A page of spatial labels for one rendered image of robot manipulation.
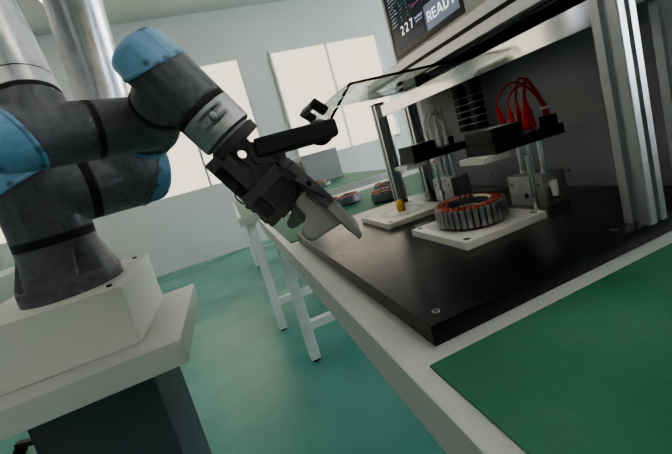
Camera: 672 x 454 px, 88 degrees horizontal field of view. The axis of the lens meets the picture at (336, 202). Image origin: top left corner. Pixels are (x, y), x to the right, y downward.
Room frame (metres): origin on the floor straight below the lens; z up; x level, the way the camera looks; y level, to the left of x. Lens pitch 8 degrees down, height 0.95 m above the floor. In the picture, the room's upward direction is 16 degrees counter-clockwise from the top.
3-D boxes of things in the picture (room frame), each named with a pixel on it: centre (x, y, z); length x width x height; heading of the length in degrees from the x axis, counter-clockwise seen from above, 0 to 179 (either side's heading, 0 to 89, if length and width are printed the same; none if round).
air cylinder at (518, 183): (0.60, -0.35, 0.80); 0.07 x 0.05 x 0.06; 16
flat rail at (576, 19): (0.70, -0.27, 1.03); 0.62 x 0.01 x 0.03; 16
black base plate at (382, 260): (0.68, -0.19, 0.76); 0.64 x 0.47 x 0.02; 16
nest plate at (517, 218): (0.56, -0.21, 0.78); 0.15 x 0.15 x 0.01; 16
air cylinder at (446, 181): (0.83, -0.28, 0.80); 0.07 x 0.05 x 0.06; 16
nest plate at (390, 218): (0.79, -0.14, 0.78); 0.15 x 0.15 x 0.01; 16
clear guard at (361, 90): (0.79, -0.15, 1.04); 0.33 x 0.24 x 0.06; 106
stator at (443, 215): (0.56, -0.21, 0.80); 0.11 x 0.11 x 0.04
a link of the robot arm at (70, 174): (0.60, 0.47, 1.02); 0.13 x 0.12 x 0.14; 134
